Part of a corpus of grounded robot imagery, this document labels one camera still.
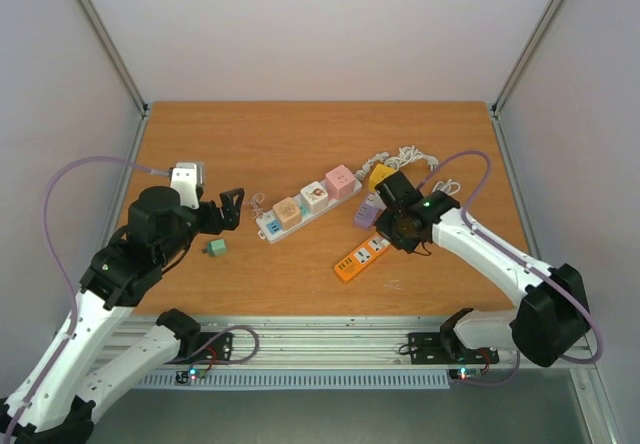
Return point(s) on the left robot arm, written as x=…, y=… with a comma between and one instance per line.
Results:
x=62, y=399

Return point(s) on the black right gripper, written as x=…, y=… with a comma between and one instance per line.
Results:
x=395, y=196

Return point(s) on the aluminium frame post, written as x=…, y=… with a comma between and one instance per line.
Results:
x=106, y=42
x=543, y=25

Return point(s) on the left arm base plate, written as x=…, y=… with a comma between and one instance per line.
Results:
x=219, y=349

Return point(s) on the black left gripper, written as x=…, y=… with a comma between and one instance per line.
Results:
x=216, y=225

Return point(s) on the beige cube socket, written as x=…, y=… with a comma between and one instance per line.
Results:
x=287, y=212

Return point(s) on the purple power strip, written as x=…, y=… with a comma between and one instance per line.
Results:
x=368, y=211

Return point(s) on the pink cube socket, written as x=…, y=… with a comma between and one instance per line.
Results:
x=339, y=182

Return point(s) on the aluminium frame post left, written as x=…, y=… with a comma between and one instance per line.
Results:
x=106, y=42

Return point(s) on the grey slotted cable duct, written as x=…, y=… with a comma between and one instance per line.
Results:
x=285, y=380

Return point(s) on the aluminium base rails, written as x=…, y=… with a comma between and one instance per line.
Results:
x=298, y=342

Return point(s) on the white charger with pink cable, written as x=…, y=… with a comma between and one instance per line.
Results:
x=255, y=203

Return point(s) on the aluminium frame post right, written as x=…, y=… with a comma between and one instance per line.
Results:
x=543, y=25

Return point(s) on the white cube socket adapter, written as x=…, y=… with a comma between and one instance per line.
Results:
x=314, y=197

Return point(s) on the small circuit board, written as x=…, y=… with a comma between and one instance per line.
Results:
x=190, y=376
x=466, y=374

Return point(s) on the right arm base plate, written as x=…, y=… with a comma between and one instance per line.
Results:
x=430, y=348

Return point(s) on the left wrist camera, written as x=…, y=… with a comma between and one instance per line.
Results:
x=187, y=179

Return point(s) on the green small charger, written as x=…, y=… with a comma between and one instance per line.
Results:
x=215, y=248

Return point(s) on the left small circuit board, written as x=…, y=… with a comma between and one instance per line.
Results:
x=190, y=376

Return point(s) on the orange power strip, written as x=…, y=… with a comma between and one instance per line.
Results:
x=361, y=258

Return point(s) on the white power strip pastel sockets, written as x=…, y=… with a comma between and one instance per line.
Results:
x=271, y=231

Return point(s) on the yellow cube socket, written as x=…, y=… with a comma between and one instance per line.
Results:
x=379, y=173

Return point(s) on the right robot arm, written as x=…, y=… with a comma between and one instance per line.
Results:
x=549, y=302

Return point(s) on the right small circuit board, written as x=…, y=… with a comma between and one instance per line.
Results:
x=466, y=374

